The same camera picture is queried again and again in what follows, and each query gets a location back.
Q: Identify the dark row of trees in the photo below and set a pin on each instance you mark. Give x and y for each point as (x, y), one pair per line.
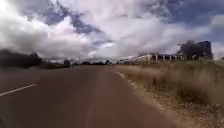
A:
(18, 60)

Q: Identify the dark asphalt road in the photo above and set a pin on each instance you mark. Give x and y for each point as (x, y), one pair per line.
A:
(76, 100)

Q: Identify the dark tall building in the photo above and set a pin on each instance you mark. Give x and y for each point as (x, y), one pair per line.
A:
(196, 50)

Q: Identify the long fence wall with posts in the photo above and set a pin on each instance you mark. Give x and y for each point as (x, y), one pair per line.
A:
(150, 57)

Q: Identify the distant row of trees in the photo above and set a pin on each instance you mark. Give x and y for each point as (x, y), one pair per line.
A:
(95, 62)

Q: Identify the white painted centre line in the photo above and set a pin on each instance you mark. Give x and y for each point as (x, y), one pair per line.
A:
(18, 89)

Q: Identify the dry grass verge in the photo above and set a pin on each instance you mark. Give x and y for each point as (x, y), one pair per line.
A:
(186, 83)

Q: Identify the white painted edge line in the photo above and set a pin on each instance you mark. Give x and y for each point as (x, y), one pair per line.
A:
(124, 77)

